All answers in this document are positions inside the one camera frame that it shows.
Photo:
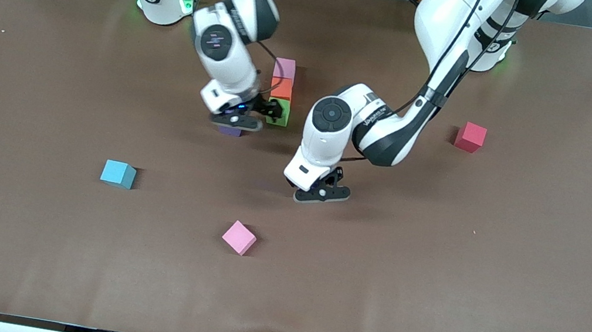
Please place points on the green foam block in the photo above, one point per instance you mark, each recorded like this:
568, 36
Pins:
284, 116

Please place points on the orange foam block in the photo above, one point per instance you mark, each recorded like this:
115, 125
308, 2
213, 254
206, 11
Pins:
282, 89

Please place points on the purple foam block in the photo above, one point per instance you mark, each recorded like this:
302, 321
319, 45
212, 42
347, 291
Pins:
230, 132

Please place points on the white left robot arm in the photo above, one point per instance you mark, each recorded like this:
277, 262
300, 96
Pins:
330, 136

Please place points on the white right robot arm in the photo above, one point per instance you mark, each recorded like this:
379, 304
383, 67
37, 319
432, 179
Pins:
224, 54

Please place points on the pink foam block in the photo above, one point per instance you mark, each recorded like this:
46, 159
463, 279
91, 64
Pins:
285, 68
239, 237

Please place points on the red foam block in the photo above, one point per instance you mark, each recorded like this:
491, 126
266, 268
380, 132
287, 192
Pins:
470, 137

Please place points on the cyan foam block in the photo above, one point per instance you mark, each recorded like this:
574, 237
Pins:
116, 173

